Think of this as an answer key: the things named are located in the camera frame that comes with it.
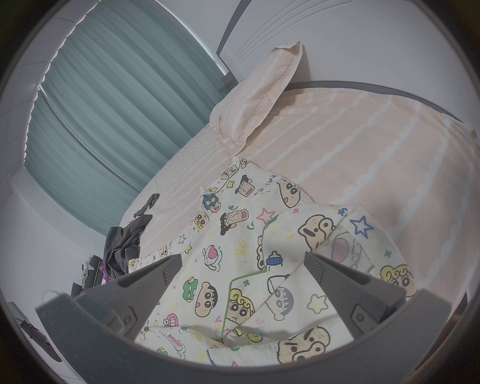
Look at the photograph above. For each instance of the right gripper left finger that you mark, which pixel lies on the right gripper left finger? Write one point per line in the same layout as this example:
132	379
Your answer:
142	290

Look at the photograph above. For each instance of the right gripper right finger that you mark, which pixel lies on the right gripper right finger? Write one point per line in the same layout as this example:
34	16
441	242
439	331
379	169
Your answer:
352	292

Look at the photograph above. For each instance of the white printed pyjama top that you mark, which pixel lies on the white printed pyjama top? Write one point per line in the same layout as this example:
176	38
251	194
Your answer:
240	232

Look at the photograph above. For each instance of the bed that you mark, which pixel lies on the bed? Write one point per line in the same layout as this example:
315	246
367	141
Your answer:
375	150

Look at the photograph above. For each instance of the purple satin garment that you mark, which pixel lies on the purple satin garment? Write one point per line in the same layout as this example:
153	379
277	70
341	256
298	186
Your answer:
105	273

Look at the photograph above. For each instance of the black garment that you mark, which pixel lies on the black garment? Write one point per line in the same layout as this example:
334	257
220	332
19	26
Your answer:
120	251

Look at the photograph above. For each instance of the dark grey thin garment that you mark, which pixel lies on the dark grey thin garment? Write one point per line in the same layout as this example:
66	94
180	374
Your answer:
150	204

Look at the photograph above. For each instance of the blue-green curtain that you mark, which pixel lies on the blue-green curtain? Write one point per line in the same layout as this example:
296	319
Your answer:
67	161
131	75

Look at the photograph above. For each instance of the pink striped pillow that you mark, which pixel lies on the pink striped pillow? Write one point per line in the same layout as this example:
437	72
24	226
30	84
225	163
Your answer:
255	97

